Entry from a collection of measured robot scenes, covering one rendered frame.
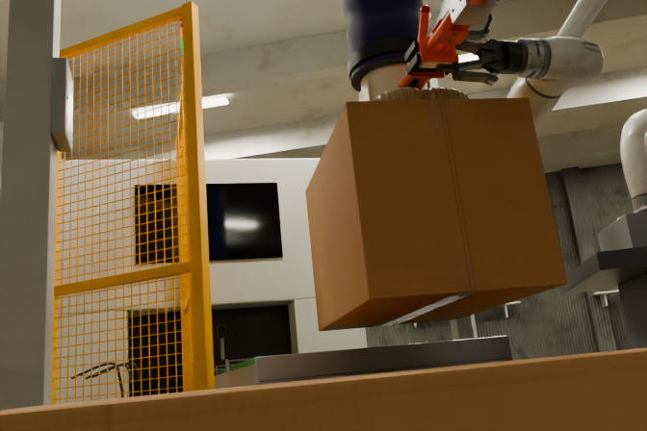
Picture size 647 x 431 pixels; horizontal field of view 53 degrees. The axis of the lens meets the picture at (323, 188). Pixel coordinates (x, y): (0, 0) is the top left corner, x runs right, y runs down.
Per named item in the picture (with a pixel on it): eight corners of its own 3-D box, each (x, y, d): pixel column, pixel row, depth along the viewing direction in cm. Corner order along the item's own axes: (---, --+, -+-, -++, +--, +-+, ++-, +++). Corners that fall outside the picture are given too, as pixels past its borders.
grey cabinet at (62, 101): (58, 152, 250) (60, 81, 258) (73, 151, 251) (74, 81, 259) (50, 132, 231) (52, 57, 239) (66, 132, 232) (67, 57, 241)
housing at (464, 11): (450, 25, 126) (446, 5, 127) (482, 26, 127) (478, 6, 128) (464, 5, 119) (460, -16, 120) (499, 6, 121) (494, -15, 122)
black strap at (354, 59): (340, 91, 178) (338, 78, 179) (420, 91, 183) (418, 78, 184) (361, 50, 157) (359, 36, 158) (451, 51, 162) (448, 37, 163)
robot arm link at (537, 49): (554, 66, 144) (530, 66, 142) (531, 85, 152) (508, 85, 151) (546, 31, 146) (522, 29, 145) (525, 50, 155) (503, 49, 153)
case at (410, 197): (318, 331, 175) (304, 190, 187) (458, 319, 182) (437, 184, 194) (369, 299, 119) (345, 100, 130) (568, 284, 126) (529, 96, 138)
